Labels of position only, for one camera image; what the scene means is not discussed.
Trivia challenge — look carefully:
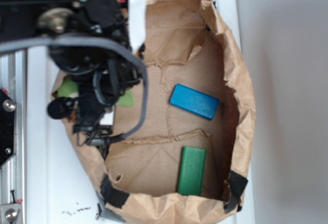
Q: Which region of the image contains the grey braided cable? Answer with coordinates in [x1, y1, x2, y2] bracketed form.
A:
[0, 34, 149, 142]

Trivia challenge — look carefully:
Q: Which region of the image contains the green plush animal toy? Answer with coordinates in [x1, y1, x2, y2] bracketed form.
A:
[56, 76, 136, 108]

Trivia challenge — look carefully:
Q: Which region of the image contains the aluminium frame rail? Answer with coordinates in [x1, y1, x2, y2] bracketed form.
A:
[1, 51, 27, 223]

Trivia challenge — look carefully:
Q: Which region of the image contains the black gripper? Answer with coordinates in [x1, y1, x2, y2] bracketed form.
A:
[47, 47, 144, 146]

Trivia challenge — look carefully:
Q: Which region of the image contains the black metal bracket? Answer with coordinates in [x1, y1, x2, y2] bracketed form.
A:
[0, 88, 16, 169]

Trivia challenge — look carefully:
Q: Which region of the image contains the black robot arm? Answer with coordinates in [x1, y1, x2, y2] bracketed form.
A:
[1, 0, 148, 146]

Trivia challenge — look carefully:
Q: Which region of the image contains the blue wooden block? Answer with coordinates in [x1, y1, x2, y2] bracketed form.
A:
[169, 84, 220, 120]

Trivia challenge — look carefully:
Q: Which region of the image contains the green wooden block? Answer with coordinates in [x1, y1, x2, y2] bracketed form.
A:
[177, 147, 207, 196]

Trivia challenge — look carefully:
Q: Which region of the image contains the silver corner bracket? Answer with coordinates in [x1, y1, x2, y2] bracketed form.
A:
[1, 203, 21, 224]

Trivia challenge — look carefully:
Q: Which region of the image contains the brown paper bag tray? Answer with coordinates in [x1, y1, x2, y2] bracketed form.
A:
[63, 0, 256, 223]

